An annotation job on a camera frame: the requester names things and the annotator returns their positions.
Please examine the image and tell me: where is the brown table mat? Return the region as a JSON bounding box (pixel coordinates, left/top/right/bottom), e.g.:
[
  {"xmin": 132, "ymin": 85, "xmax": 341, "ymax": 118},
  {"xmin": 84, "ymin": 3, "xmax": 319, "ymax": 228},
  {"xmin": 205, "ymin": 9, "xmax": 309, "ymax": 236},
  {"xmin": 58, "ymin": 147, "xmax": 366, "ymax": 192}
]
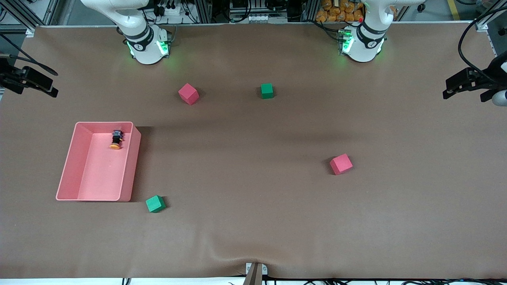
[{"xmin": 0, "ymin": 22, "xmax": 507, "ymax": 279}]

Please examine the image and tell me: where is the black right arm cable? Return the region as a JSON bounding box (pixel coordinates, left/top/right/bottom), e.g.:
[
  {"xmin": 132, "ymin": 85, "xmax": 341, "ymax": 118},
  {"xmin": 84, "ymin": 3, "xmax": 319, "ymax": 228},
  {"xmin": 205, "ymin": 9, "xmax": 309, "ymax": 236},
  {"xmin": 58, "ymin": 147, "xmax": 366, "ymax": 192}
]
[{"xmin": 0, "ymin": 34, "xmax": 59, "ymax": 76}]

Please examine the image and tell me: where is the pink foam cube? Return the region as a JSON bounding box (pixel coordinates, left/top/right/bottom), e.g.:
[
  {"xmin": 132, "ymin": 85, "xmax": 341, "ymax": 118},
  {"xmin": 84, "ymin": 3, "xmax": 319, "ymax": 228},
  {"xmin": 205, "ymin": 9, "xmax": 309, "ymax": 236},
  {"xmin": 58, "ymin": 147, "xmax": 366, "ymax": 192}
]
[
  {"xmin": 178, "ymin": 83, "xmax": 200, "ymax": 106},
  {"xmin": 330, "ymin": 154, "xmax": 353, "ymax": 175}
]

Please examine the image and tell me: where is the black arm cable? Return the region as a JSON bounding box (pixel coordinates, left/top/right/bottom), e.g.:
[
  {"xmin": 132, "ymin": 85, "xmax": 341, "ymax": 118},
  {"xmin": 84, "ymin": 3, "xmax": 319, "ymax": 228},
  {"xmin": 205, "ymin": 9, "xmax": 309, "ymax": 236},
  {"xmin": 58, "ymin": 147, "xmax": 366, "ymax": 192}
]
[
  {"xmin": 458, "ymin": 6, "xmax": 507, "ymax": 82},
  {"xmin": 0, "ymin": 34, "xmax": 59, "ymax": 76}
]

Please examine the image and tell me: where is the white power strip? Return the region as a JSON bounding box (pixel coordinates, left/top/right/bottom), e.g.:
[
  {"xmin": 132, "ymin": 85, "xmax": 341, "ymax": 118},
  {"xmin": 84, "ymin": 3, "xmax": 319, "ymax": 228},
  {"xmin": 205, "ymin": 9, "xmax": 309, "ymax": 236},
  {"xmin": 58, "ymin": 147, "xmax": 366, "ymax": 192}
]
[{"xmin": 156, "ymin": 5, "xmax": 187, "ymax": 17}]

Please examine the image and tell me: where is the silver table edge rail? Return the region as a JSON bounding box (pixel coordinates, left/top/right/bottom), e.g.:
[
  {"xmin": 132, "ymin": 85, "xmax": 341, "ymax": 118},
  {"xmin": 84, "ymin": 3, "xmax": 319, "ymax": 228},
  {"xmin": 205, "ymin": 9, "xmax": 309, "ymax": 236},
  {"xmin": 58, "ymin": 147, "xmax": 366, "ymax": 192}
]
[{"xmin": 26, "ymin": 21, "xmax": 488, "ymax": 29}]

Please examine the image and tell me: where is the pink plastic tray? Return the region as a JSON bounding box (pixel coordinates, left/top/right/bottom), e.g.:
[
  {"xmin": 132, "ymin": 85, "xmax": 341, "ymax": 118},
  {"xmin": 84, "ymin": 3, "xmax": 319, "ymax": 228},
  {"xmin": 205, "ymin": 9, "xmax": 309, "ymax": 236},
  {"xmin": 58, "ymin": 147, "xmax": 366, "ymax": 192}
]
[{"xmin": 56, "ymin": 122, "xmax": 142, "ymax": 202}]

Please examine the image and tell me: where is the orange mesh bag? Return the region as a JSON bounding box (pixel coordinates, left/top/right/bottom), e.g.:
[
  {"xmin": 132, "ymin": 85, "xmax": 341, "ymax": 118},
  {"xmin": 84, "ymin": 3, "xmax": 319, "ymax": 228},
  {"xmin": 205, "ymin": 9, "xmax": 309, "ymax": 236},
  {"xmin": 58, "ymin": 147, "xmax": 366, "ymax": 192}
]
[{"xmin": 316, "ymin": 0, "xmax": 365, "ymax": 23}]

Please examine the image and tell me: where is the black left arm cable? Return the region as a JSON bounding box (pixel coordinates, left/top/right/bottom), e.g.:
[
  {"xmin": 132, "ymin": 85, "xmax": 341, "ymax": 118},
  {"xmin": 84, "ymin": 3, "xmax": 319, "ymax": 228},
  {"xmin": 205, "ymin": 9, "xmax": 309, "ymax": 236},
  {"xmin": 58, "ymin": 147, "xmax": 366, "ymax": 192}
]
[{"xmin": 458, "ymin": 6, "xmax": 507, "ymax": 82}]

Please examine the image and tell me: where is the orange capped black button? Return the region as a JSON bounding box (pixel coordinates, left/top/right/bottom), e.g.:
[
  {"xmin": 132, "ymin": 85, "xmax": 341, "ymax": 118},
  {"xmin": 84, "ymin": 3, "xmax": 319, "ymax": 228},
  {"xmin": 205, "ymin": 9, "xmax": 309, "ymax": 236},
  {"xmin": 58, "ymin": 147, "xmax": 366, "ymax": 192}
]
[{"xmin": 110, "ymin": 129, "xmax": 124, "ymax": 150}]

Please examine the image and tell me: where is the grey metal clamp bracket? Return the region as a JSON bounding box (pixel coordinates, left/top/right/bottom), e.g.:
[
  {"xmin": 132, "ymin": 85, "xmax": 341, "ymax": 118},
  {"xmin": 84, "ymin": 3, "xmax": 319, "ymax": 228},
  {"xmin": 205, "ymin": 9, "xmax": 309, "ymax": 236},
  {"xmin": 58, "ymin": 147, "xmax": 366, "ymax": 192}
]
[{"xmin": 244, "ymin": 262, "xmax": 268, "ymax": 285}]

